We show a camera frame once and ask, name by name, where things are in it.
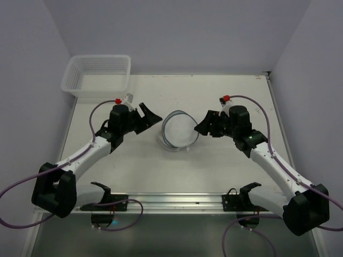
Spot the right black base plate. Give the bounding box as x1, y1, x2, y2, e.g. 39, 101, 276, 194
221, 188, 267, 212

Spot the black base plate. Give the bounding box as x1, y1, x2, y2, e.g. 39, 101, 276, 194
80, 194, 129, 211
221, 188, 267, 212

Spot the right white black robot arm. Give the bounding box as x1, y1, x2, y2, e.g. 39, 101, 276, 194
195, 105, 330, 236

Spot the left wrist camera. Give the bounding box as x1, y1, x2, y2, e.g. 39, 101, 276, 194
115, 93, 135, 111

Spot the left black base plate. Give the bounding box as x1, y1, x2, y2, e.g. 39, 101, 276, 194
80, 194, 129, 211

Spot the aluminium mounting rail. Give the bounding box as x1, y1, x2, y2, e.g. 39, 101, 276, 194
34, 190, 314, 214

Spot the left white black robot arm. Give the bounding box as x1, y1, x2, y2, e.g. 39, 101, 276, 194
31, 103, 162, 218

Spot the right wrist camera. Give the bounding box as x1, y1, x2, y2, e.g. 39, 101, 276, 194
219, 95, 233, 114

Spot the white plastic mesh basket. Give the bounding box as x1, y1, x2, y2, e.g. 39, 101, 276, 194
61, 55, 131, 98

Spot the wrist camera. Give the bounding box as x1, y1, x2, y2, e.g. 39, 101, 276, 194
115, 93, 135, 111
219, 95, 233, 114

